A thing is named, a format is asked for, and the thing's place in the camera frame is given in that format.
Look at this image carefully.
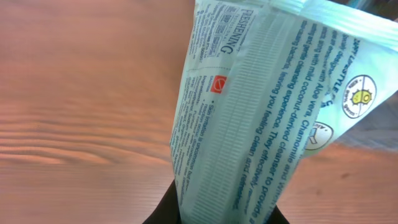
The teal snack packet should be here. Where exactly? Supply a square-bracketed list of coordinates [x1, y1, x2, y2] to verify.
[170, 0, 397, 223]

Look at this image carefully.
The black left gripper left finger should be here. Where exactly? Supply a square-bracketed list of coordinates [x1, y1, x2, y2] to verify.
[143, 180, 182, 224]

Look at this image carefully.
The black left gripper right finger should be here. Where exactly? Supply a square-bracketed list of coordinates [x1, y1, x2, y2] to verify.
[266, 206, 290, 224]

